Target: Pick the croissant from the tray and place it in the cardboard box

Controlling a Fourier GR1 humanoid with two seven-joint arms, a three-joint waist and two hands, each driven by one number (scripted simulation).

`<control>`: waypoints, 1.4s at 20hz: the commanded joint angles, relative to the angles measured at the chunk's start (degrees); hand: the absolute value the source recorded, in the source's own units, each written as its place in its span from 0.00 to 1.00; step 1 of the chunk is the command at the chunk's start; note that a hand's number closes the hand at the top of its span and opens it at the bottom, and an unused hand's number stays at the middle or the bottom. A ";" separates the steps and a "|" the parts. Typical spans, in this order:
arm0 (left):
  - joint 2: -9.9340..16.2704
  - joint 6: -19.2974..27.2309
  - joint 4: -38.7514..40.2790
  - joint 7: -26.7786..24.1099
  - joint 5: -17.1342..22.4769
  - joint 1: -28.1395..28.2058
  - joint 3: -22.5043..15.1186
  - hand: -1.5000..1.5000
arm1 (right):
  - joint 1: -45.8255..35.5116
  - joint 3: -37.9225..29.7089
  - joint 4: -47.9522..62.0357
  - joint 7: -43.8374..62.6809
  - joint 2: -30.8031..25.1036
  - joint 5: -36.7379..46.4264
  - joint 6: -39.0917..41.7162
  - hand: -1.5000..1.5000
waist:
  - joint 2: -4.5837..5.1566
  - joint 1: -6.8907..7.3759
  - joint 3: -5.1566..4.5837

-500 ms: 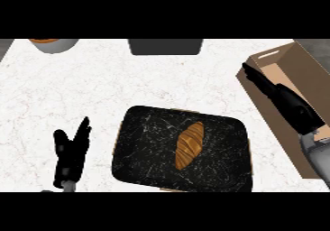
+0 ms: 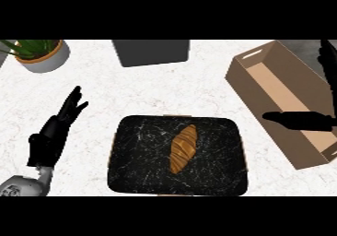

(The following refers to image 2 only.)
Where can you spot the black marble tray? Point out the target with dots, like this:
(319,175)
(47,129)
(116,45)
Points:
(176,155)

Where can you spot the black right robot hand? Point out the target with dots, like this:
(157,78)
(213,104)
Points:
(306,120)

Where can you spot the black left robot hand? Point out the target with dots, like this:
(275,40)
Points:
(51,135)

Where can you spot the green plant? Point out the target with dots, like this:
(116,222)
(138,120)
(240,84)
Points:
(29,48)

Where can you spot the brown croissant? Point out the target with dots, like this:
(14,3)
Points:
(182,148)

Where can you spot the grey plant pot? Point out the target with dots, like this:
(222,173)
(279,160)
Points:
(44,60)

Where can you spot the brown cardboard box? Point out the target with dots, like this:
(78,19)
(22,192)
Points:
(284,98)

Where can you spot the dark grey box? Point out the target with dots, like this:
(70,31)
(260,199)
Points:
(150,52)

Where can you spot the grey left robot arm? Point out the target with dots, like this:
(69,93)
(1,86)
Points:
(22,185)

